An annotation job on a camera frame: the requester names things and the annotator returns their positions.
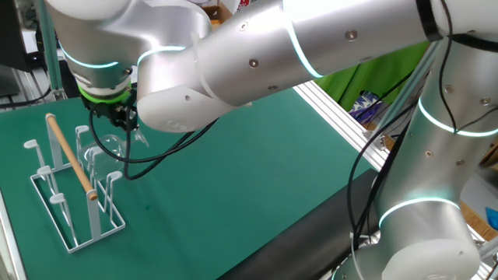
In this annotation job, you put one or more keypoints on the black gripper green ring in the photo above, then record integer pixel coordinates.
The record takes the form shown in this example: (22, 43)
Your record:
(105, 106)

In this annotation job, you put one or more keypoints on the clear wine glass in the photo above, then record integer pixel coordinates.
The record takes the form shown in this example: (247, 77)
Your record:
(105, 155)

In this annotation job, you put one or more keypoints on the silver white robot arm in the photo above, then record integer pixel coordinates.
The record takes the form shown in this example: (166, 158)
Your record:
(350, 39)

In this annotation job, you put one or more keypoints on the green table mat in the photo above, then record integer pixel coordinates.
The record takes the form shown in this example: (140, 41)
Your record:
(233, 175)

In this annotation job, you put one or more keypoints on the black monitor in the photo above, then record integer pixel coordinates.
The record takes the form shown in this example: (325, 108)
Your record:
(11, 35)

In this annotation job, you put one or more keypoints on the black table mat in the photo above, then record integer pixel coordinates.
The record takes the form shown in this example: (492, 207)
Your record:
(303, 241)

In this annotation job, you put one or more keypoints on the blue white patterned bag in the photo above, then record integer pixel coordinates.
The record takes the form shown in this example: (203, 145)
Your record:
(365, 105)

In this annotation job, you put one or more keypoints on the bright green cloth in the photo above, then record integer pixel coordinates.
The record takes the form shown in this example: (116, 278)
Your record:
(373, 81)

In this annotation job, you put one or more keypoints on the cardboard box red label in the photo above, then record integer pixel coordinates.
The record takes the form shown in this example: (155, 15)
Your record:
(491, 155)

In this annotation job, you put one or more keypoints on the blue plastic item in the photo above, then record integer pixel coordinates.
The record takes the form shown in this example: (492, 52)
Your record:
(492, 218)

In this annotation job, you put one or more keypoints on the aluminium frame post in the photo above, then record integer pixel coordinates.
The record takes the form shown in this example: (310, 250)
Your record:
(48, 58)
(408, 89)

